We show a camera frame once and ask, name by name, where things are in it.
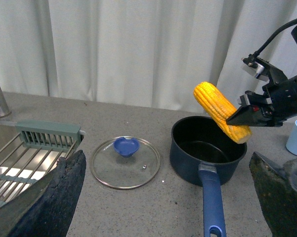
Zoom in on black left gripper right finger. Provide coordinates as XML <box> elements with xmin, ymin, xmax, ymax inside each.
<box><xmin>249</xmin><ymin>152</ymin><xmax>297</xmax><ymax>237</ymax></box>

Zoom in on blue saucepan with handle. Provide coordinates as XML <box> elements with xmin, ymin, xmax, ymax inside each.
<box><xmin>170</xmin><ymin>116</ymin><xmax>247</xmax><ymax>237</ymax></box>

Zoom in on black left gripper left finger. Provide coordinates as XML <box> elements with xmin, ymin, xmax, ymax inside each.
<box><xmin>0</xmin><ymin>150</ymin><xmax>86</xmax><ymax>237</ymax></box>

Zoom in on black cable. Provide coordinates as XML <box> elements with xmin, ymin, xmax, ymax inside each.
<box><xmin>254</xmin><ymin>14</ymin><xmax>297</xmax><ymax>58</ymax></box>

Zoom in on white curtain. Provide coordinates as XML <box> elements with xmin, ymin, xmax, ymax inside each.
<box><xmin>0</xmin><ymin>0</ymin><xmax>297</xmax><ymax>112</ymax></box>

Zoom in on glass lid with blue knob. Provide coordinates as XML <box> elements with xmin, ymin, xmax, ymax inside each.
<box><xmin>90</xmin><ymin>136</ymin><xmax>161</xmax><ymax>190</ymax></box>

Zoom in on green dish drying rack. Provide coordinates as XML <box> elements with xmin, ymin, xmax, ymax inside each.
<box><xmin>0</xmin><ymin>120</ymin><xmax>85</xmax><ymax>207</ymax></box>

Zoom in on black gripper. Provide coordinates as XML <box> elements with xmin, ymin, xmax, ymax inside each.
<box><xmin>226</xmin><ymin>76</ymin><xmax>297</xmax><ymax>127</ymax></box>

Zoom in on yellow corn cob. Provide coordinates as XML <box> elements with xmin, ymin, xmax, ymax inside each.
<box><xmin>193</xmin><ymin>81</ymin><xmax>252</xmax><ymax>144</ymax></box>

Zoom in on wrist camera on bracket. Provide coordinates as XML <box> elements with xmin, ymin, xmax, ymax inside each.
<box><xmin>241</xmin><ymin>54</ymin><xmax>288</xmax><ymax>86</ymax></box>

